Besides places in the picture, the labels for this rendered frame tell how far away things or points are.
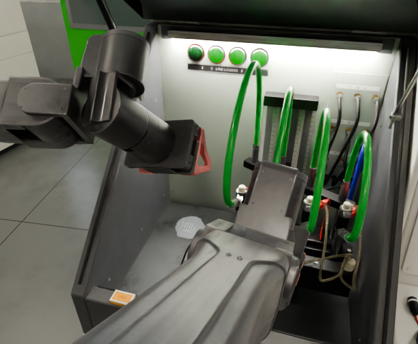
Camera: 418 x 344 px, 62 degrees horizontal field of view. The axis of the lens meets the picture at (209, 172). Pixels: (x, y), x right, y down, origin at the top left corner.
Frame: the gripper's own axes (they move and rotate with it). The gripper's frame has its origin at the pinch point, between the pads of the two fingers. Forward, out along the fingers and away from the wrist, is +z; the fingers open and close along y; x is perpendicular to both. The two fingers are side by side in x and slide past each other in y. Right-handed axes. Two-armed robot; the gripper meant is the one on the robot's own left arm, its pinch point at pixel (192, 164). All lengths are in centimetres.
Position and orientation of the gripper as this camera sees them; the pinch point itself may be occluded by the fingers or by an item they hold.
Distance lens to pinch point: 53.7
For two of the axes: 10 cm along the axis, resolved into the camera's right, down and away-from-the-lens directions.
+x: -1.7, 9.6, -2.4
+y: -8.6, -0.3, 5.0
